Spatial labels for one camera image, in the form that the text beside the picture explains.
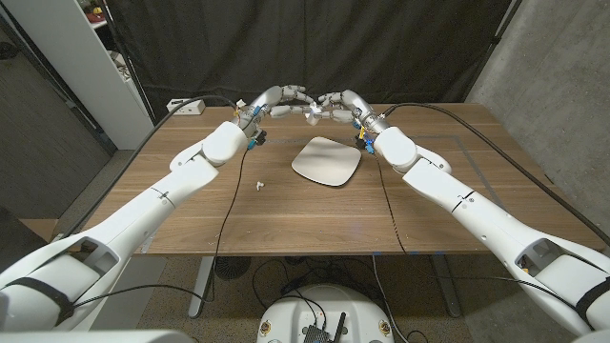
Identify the black curtain backdrop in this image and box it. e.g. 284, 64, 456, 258
102, 0, 515, 129

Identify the grey table leg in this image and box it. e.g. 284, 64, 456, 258
428, 254, 462, 319
188, 255, 215, 319

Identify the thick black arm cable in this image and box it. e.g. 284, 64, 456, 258
380, 102, 610, 247
59, 93, 239, 239

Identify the black floor cable tangle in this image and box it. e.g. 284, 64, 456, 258
251, 256, 382, 315

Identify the thin black right hand cable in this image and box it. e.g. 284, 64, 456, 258
373, 151, 410, 257

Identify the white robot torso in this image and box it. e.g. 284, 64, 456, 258
255, 284, 396, 343

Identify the black curtain stand pole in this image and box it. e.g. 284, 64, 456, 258
102, 0, 157, 128
462, 0, 523, 102

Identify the white shelf cabinet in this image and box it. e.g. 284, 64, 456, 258
2, 0, 157, 151

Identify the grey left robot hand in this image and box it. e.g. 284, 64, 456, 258
233, 85, 316, 151

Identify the white power strip box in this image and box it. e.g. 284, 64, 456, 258
166, 98, 207, 116

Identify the person's dark trouser leg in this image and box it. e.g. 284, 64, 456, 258
0, 204, 49, 268

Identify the black module with antenna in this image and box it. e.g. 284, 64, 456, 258
303, 312, 348, 343

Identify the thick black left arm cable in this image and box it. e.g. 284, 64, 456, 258
59, 93, 239, 239

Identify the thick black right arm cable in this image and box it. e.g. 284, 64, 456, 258
380, 102, 610, 247

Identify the thin black hand cable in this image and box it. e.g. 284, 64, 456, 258
69, 146, 252, 309
373, 151, 410, 257

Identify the round black floor fan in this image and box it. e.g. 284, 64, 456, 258
213, 255, 253, 281

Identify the thin black left hand cable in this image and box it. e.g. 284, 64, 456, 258
69, 146, 252, 309

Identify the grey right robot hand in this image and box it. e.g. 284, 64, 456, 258
316, 89, 392, 155

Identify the white square dish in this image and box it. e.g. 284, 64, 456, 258
291, 136, 363, 188

